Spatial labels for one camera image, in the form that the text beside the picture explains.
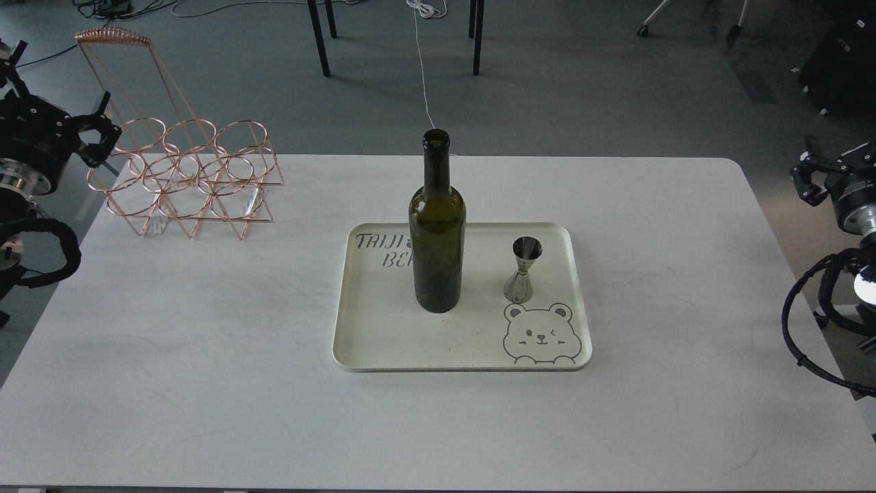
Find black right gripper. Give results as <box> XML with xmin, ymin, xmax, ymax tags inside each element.
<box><xmin>790</xmin><ymin>141</ymin><xmax>875</xmax><ymax>213</ymax></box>

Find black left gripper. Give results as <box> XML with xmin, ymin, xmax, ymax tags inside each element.
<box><xmin>1</xmin><ymin>88</ymin><xmax>123</xmax><ymax>180</ymax></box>

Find steel double jigger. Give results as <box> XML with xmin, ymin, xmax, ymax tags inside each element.
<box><xmin>503</xmin><ymin>236</ymin><xmax>543</xmax><ymax>305</ymax></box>

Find dark green wine bottle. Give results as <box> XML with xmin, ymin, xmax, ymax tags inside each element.
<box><xmin>408</xmin><ymin>129</ymin><xmax>466</xmax><ymax>313</ymax></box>

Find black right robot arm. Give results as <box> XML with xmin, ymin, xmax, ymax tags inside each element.
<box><xmin>780</xmin><ymin>136</ymin><xmax>875</xmax><ymax>397</ymax></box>

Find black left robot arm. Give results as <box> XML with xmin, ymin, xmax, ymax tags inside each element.
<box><xmin>1</xmin><ymin>40</ymin><xmax>123</xmax><ymax>296</ymax></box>

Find black equipment box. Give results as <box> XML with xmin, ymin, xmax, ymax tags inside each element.
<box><xmin>798</xmin><ymin>1</ymin><xmax>875</xmax><ymax>116</ymax></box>

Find white chair base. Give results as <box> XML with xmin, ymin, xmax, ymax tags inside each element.
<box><xmin>636</xmin><ymin>1</ymin><xmax>755</xmax><ymax>42</ymax></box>

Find black table leg left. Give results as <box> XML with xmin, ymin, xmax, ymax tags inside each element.
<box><xmin>305</xmin><ymin>0</ymin><xmax>338</xmax><ymax>78</ymax></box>

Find black table leg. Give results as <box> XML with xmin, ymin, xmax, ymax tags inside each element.
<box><xmin>305</xmin><ymin>0</ymin><xmax>338</xmax><ymax>78</ymax></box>
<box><xmin>468</xmin><ymin>0</ymin><xmax>485</xmax><ymax>76</ymax></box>

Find cream bear serving tray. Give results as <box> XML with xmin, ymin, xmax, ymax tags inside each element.
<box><xmin>332</xmin><ymin>223</ymin><xmax>593</xmax><ymax>372</ymax></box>

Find black table leg right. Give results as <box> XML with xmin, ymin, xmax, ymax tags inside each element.
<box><xmin>468</xmin><ymin>0</ymin><xmax>485</xmax><ymax>76</ymax></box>

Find copper wire bottle rack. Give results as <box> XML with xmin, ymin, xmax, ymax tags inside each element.
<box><xmin>75</xmin><ymin>26</ymin><xmax>285</xmax><ymax>238</ymax></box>

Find black floor cables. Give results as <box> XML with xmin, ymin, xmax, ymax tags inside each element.
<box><xmin>14</xmin><ymin>0</ymin><xmax>309</xmax><ymax>69</ymax></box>

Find white floor cable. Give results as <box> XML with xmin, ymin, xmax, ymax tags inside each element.
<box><xmin>407</xmin><ymin>0</ymin><xmax>458</xmax><ymax>158</ymax></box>

